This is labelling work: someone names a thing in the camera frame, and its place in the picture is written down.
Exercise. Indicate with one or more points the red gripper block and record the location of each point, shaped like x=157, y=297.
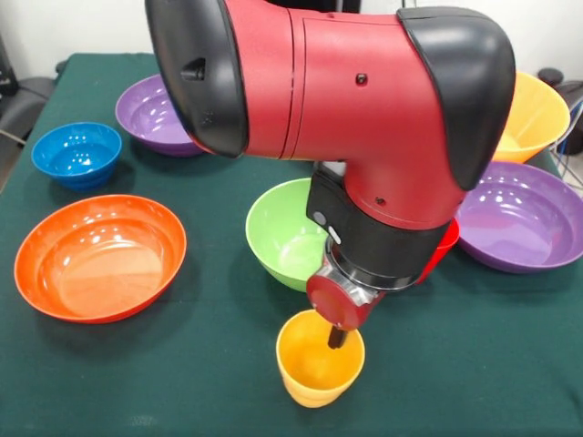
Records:
x=328, y=300

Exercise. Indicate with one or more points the yellow plastic cup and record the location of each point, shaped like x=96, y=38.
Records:
x=314, y=373

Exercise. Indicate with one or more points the green plastic bowl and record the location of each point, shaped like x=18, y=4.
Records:
x=278, y=227

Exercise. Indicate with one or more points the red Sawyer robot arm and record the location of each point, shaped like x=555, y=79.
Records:
x=341, y=114

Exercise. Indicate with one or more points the red plastic cup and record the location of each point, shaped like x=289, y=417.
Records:
x=446, y=241

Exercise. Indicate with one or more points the dark green tablecloth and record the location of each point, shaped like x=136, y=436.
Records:
x=182, y=364

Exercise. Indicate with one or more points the purple plastic bowl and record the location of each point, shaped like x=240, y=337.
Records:
x=514, y=218
x=146, y=118

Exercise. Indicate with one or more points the orange-red plastic bowl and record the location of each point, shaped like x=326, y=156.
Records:
x=100, y=264

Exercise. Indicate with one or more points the large orange plastic bowl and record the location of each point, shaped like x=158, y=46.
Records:
x=537, y=118

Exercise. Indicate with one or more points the small blue plastic bowl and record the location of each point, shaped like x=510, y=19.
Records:
x=75, y=155

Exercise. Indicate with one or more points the black chair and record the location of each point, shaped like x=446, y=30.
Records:
x=27, y=100
x=569, y=91

